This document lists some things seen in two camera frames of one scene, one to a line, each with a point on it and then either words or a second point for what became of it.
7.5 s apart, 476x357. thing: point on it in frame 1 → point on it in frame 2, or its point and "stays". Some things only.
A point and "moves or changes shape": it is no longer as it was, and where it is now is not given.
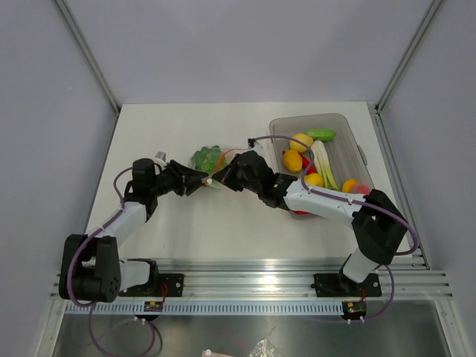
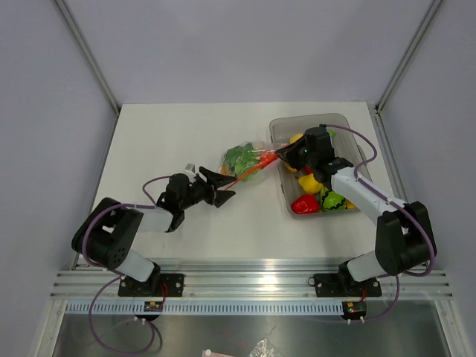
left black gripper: (193, 178) → (216, 181)
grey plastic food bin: (346, 156) stays
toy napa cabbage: (209, 160) moves or changes shape
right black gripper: (224, 175) → (288, 154)
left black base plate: (162, 285) stays
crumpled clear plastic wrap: (264, 349) stays
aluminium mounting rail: (404, 279) stays
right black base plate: (340, 285) stays
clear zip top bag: (212, 158) moves or changes shape
